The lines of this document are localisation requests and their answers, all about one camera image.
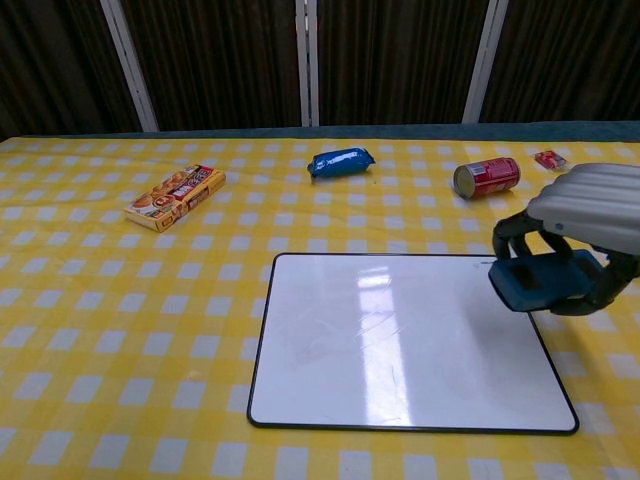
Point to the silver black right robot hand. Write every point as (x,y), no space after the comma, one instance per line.
(595,200)

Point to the teal whiteboard eraser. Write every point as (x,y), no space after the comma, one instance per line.
(545,280)

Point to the small red candy wrapper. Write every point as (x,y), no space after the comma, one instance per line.
(549,160)

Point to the red drink can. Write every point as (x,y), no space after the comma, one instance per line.
(492,176)

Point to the blue snack packet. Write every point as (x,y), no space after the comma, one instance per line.
(340,162)

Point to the teal table cover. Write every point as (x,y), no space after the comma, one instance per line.
(250,132)

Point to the orange snack box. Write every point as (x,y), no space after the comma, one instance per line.
(172,197)

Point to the yellow white checkered tablecloth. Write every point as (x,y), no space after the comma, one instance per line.
(125,325)

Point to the white partition post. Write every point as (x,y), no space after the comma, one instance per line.
(484,60)
(131,65)
(307,60)

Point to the white dry-erase board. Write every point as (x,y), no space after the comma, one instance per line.
(375,350)

